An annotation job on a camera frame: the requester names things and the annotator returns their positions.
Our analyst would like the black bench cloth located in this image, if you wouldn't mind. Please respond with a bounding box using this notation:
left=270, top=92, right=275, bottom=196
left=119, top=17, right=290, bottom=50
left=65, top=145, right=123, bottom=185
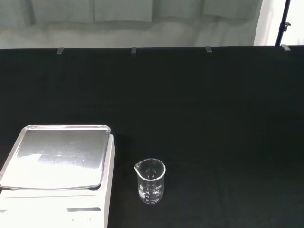
left=0, top=44, right=304, bottom=228

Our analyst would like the pale grey backdrop curtain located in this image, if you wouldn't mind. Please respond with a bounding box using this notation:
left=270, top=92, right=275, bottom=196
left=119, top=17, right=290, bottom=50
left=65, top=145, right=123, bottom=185
left=0, top=0, right=263, bottom=50

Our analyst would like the white electronic balance steel pan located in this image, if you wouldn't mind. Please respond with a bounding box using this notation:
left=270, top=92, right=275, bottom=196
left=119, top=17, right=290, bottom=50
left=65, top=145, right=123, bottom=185
left=0, top=124, right=116, bottom=228

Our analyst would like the black tripod stand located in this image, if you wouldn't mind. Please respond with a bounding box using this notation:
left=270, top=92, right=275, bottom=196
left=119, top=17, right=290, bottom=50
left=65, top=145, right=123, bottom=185
left=275, top=0, right=292, bottom=46

